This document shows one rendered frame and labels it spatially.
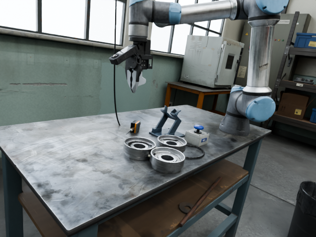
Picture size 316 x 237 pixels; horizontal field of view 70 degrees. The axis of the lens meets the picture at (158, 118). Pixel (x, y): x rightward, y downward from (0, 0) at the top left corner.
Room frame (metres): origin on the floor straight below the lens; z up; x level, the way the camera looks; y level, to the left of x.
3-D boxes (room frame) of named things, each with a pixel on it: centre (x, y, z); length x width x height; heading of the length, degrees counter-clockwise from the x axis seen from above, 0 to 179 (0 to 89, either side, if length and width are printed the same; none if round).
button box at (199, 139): (0.88, -0.17, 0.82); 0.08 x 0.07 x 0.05; 139
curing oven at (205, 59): (3.28, -0.66, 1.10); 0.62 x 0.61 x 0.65; 139
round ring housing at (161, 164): (0.63, -0.05, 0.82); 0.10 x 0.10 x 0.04
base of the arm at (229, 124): (1.13, -0.40, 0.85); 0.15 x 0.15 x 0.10
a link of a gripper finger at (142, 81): (0.91, 0.09, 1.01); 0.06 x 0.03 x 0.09; 134
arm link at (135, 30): (0.92, 0.12, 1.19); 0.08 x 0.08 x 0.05
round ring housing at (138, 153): (0.69, 0.05, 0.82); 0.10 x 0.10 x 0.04
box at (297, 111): (3.68, -2.17, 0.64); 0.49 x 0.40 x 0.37; 54
